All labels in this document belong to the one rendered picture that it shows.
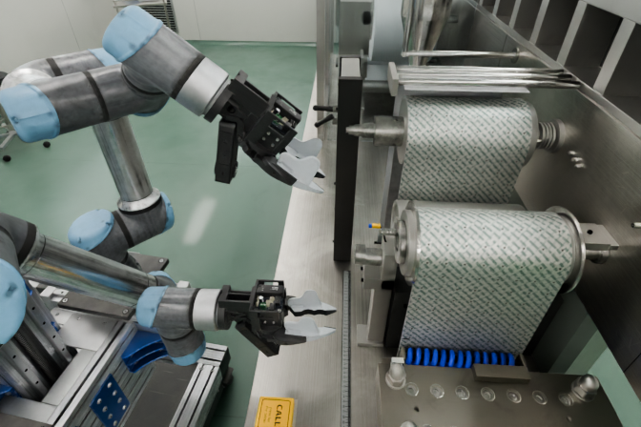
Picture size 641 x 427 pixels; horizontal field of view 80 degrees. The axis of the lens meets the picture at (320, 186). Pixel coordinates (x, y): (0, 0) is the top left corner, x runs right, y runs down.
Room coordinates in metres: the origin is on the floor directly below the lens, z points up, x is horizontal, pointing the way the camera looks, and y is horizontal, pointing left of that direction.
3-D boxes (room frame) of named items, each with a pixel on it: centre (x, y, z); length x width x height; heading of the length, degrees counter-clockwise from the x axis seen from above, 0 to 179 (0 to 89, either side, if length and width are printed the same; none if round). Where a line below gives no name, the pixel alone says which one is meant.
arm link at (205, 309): (0.44, 0.20, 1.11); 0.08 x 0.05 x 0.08; 177
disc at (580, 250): (0.46, -0.41, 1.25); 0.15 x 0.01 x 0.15; 176
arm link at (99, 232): (0.76, 0.61, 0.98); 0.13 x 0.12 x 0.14; 132
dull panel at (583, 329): (1.53, -0.57, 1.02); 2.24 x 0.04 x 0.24; 176
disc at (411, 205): (0.48, -0.16, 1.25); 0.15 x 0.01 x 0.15; 176
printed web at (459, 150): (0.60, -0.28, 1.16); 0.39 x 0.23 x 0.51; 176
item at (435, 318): (0.41, -0.27, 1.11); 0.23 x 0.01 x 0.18; 86
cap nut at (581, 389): (0.33, -0.47, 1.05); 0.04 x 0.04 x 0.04
